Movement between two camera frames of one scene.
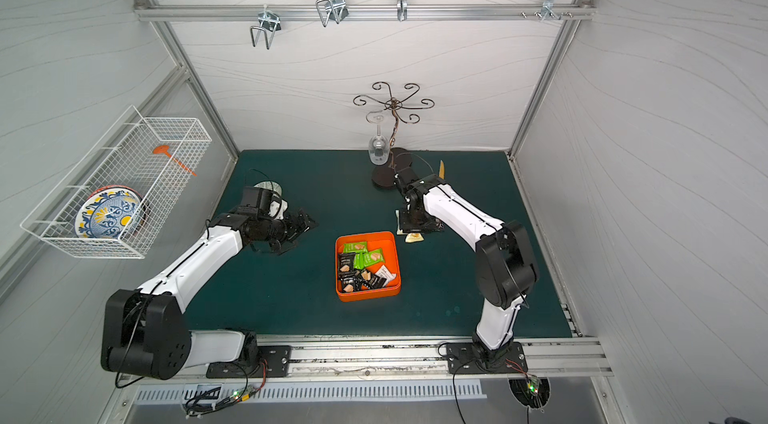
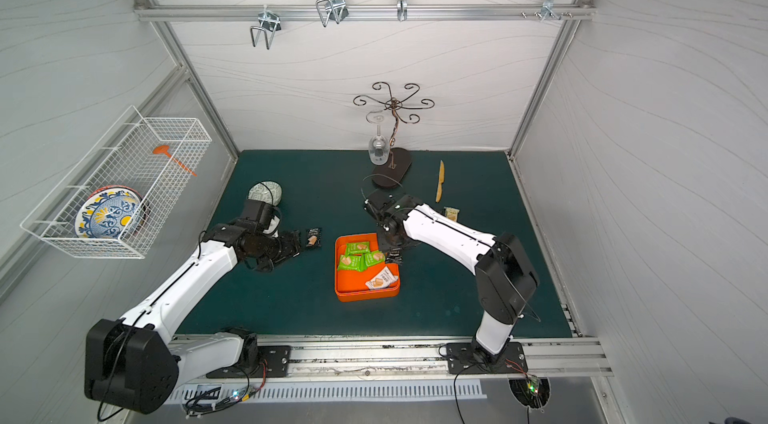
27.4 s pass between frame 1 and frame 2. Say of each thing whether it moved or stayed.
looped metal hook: stayed
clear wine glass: stayed
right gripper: moved
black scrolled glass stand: stayed
